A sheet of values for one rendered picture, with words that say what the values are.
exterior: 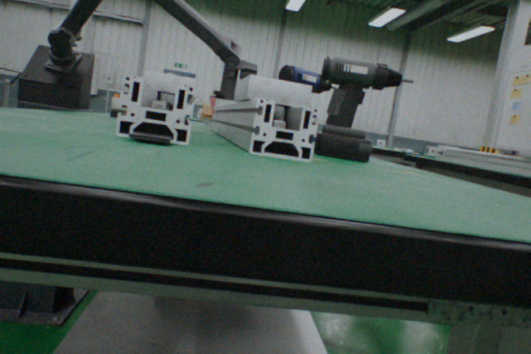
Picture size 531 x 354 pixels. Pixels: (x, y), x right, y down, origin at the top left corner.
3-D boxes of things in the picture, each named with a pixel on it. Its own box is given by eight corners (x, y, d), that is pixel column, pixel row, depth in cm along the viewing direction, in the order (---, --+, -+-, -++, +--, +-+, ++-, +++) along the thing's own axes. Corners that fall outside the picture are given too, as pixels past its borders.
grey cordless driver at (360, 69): (307, 152, 88) (323, 58, 87) (393, 165, 87) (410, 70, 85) (309, 153, 81) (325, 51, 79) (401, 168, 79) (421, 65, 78)
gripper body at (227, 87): (241, 99, 139) (244, 80, 138) (213, 95, 136) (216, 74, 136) (238, 100, 145) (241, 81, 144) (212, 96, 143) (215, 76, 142)
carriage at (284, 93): (231, 114, 78) (236, 81, 78) (282, 122, 81) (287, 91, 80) (243, 114, 63) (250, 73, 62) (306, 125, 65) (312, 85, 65)
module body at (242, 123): (210, 129, 134) (213, 106, 133) (237, 133, 136) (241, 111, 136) (249, 153, 56) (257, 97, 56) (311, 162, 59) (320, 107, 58)
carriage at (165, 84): (148, 102, 98) (151, 76, 97) (190, 109, 101) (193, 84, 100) (141, 100, 82) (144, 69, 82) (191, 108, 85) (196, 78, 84)
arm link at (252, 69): (230, 42, 136) (227, 56, 130) (261, 48, 137) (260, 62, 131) (226, 69, 145) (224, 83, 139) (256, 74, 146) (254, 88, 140)
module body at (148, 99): (155, 122, 130) (158, 97, 129) (184, 126, 132) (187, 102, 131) (114, 135, 52) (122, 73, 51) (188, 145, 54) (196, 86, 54)
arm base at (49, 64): (60, 50, 145) (43, 69, 137) (57, 32, 139) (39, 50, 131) (83, 57, 146) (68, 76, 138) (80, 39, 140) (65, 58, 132)
